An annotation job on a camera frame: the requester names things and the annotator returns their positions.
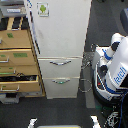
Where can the white fridge door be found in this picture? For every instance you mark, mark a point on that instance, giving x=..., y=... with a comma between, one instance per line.
x=63, y=32

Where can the white fridge body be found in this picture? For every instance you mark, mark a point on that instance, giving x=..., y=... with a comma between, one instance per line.
x=51, y=72

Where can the wooden drawer cabinet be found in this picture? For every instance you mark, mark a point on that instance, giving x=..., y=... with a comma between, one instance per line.
x=19, y=68

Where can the white blue robot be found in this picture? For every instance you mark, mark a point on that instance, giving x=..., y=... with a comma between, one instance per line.
x=110, y=70

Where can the green android sticker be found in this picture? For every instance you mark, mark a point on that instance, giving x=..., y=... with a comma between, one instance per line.
x=43, y=9

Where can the grey device on shelf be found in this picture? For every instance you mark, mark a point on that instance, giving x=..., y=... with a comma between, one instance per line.
x=13, y=11

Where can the upper fridge drawer handle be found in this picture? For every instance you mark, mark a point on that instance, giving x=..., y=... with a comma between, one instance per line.
x=60, y=63

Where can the fridge drawer handle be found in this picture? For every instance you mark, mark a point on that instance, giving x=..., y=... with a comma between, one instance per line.
x=60, y=63
x=60, y=81

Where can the lower fridge drawer handle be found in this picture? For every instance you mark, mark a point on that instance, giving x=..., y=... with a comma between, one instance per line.
x=60, y=81

